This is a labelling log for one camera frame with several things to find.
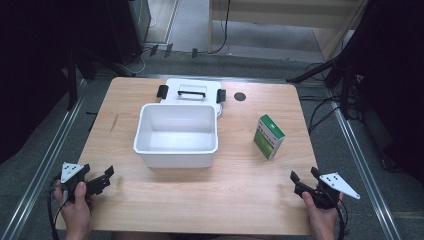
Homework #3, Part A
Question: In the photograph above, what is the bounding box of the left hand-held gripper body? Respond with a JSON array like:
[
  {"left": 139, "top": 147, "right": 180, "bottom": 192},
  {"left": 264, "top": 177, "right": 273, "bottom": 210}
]
[{"left": 60, "top": 162, "right": 89, "bottom": 203}]

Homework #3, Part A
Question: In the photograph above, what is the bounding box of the black floor cable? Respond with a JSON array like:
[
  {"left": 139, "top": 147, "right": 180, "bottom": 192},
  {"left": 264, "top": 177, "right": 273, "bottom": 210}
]
[{"left": 307, "top": 98, "right": 344, "bottom": 135}]

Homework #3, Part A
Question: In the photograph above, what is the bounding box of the person's right hand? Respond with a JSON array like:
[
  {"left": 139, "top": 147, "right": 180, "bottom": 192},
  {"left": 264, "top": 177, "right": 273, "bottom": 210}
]
[{"left": 301, "top": 191, "right": 345, "bottom": 240}]

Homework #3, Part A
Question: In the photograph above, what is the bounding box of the white plastic storage box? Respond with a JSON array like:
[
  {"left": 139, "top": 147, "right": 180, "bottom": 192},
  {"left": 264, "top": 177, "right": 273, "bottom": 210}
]
[{"left": 132, "top": 102, "right": 220, "bottom": 169}]

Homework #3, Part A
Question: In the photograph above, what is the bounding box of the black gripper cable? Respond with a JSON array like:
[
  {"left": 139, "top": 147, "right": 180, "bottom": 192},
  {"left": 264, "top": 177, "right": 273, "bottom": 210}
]
[
  {"left": 334, "top": 199, "right": 350, "bottom": 240},
  {"left": 46, "top": 175, "right": 69, "bottom": 240}
]

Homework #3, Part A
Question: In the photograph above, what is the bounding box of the green and white carton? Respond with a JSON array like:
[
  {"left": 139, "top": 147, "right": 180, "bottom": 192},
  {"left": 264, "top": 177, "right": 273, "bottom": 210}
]
[{"left": 252, "top": 113, "right": 287, "bottom": 161}]

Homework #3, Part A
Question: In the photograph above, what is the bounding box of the person's left hand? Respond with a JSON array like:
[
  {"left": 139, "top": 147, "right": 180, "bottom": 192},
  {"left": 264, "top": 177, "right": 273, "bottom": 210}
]
[{"left": 53, "top": 181, "right": 95, "bottom": 240}]

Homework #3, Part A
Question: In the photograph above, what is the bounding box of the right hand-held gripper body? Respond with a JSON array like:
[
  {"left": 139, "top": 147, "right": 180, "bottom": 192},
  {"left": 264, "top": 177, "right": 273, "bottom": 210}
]
[{"left": 311, "top": 171, "right": 361, "bottom": 211}]

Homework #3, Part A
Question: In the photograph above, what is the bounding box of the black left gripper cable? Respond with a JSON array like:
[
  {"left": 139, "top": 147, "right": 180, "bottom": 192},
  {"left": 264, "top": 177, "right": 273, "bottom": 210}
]
[{"left": 46, "top": 175, "right": 69, "bottom": 240}]

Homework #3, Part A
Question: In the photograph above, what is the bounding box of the black tripod stand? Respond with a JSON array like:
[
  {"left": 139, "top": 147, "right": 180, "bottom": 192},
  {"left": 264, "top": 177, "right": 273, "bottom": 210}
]
[
  {"left": 64, "top": 46, "right": 136, "bottom": 112},
  {"left": 285, "top": 56, "right": 359, "bottom": 120}
]

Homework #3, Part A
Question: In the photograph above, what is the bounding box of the white floor cable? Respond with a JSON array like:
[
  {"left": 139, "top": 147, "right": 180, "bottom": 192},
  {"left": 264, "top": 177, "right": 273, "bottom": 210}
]
[{"left": 130, "top": 16, "right": 158, "bottom": 76}]

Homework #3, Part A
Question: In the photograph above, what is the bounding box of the white lid with black handle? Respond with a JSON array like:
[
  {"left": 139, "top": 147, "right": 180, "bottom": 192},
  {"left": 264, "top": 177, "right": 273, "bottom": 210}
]
[{"left": 156, "top": 77, "right": 227, "bottom": 118}]

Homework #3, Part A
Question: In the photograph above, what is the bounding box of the black cabinet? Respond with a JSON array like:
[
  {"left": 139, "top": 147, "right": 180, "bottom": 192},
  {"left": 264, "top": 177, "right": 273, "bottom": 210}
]
[{"left": 105, "top": 0, "right": 152, "bottom": 66}]

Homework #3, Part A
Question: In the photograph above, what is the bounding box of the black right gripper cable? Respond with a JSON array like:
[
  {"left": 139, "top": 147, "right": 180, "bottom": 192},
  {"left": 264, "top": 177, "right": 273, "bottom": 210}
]
[{"left": 334, "top": 199, "right": 350, "bottom": 240}]

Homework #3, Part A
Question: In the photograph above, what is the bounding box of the black hanging cable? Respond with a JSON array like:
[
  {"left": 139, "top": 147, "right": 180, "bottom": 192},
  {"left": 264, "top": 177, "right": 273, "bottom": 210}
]
[{"left": 212, "top": 0, "right": 232, "bottom": 55}]

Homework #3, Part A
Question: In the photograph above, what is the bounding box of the metal floor rail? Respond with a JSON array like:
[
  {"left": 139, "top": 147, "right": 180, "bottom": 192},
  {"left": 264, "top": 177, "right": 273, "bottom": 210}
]
[
  {"left": 327, "top": 89, "right": 403, "bottom": 240},
  {"left": 0, "top": 79, "right": 89, "bottom": 240}
]

